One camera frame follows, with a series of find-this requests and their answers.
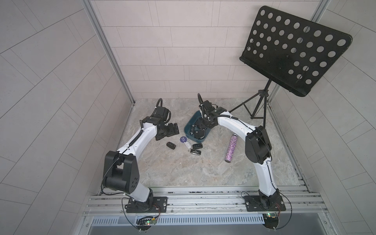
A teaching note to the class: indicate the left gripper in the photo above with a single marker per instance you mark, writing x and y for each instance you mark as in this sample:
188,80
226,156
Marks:
171,130

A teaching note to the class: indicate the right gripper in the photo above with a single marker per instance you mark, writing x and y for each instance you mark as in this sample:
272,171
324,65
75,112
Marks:
202,124

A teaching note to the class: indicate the black silver-edged key fob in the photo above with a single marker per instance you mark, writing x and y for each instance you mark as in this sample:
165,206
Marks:
200,134

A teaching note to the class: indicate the black flip key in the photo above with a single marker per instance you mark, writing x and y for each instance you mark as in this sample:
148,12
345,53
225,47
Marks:
171,145

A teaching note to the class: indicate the teal plastic storage box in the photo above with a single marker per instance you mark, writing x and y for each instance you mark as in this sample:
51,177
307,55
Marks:
193,121

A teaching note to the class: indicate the black Bentley key fob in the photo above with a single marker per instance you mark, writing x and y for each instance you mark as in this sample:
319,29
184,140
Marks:
195,151

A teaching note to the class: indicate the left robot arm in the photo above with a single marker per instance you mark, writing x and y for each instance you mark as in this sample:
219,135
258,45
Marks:
121,172

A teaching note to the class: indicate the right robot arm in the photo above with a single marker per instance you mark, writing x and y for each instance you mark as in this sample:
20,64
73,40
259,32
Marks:
257,148

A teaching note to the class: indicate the purple small blind chip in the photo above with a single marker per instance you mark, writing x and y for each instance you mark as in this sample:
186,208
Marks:
183,139

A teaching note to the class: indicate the left circuit board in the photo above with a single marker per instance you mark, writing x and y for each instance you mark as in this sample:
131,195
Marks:
146,222

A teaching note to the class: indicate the circuit board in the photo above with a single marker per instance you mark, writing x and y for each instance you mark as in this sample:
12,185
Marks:
271,221
146,222

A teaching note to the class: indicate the black perforated music stand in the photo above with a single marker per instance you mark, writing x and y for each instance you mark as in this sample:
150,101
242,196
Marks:
291,51

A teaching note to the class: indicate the right circuit board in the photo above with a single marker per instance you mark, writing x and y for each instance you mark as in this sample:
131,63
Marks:
271,221

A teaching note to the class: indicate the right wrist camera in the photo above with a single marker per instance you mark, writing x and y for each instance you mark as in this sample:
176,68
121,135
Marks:
206,108

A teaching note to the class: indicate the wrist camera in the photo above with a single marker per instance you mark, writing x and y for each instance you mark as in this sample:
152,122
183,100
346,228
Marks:
163,113
206,108

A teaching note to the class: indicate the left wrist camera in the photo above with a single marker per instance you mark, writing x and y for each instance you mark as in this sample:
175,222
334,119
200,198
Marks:
163,113

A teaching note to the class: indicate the white key tag with ring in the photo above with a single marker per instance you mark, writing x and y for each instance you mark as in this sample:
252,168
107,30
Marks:
188,145

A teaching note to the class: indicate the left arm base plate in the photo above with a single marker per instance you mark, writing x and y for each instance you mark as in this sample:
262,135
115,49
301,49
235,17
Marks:
154,205

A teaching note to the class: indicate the aluminium rail frame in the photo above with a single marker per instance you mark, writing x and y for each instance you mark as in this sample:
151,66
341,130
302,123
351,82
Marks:
196,205

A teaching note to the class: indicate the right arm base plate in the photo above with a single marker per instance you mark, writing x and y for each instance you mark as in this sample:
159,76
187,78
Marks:
263,203

